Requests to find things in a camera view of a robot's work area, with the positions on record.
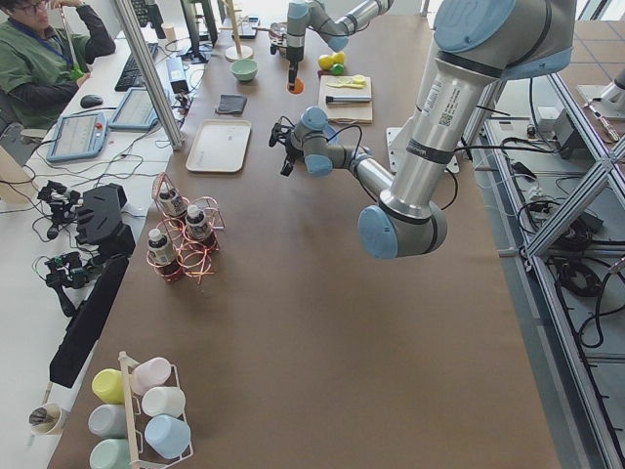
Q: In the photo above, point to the white wire cup rack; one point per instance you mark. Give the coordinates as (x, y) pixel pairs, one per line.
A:
(141, 454)

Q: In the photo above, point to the teach pendant near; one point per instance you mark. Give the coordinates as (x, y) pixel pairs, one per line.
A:
(79, 136)

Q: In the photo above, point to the teach pendant far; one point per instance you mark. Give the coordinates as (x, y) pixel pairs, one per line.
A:
(135, 112)

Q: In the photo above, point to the black device on desk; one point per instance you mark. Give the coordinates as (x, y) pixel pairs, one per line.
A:
(87, 289)

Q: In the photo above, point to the steel muddler black tip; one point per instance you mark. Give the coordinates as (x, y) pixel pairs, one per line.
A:
(346, 100)

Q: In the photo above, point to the yellow cup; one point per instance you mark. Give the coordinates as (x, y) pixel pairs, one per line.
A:
(107, 385)

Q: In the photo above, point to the blue plate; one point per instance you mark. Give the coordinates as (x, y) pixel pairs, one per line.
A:
(330, 134)

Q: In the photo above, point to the teach pendant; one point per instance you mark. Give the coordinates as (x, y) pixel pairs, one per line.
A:
(79, 136)
(135, 112)

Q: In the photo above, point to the pink cup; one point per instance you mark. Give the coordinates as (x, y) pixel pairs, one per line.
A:
(149, 374)

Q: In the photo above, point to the black keyboard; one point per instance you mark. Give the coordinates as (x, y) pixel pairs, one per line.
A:
(131, 76)

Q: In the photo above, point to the light blue cup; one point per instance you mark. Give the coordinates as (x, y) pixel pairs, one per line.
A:
(167, 435)

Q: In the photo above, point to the yellow lemon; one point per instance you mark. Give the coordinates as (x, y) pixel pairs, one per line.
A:
(338, 57)
(325, 62)

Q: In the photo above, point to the cream rabbit tray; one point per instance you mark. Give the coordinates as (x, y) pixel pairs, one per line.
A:
(219, 146)

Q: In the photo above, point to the black computer mouse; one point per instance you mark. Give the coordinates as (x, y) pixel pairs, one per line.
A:
(89, 101)

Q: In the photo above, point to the mint green cup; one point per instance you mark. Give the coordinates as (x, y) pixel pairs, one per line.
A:
(110, 454)

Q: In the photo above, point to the aluminium frame post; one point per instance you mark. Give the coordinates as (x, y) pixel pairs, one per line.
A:
(124, 11)

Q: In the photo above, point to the pink bowl with ice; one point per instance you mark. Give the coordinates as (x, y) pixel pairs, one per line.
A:
(278, 26)

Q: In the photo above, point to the orange mandarin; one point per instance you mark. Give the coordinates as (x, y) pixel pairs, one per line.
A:
(296, 88)

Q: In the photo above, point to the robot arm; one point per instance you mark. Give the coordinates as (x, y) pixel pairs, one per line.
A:
(475, 43)
(304, 15)

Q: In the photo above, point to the wooden cutting board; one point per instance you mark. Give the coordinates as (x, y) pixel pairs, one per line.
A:
(352, 113)

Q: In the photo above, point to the green bowl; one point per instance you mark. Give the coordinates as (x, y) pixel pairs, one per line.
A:
(244, 70)

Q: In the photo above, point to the white cup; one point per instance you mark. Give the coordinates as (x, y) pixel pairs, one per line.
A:
(164, 400)

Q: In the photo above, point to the seated person green jacket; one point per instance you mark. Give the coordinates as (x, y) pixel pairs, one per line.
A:
(43, 67)

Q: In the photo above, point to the yellow lemon upper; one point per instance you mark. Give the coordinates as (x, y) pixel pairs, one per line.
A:
(338, 57)

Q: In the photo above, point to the yellow lemon lower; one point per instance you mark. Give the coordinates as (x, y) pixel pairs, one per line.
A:
(325, 62)

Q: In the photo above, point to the copper wire bottle rack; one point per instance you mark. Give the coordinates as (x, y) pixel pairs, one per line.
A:
(195, 258)

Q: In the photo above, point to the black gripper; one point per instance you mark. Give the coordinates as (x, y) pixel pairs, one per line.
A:
(293, 54)
(291, 151)

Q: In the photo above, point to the tea bottle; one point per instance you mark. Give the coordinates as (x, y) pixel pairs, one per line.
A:
(199, 228)
(163, 256)
(172, 203)

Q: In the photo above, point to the grey folded cloth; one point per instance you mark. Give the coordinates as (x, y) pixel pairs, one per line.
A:
(231, 104)

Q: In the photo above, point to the grey cup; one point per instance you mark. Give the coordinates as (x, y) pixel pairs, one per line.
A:
(108, 421)

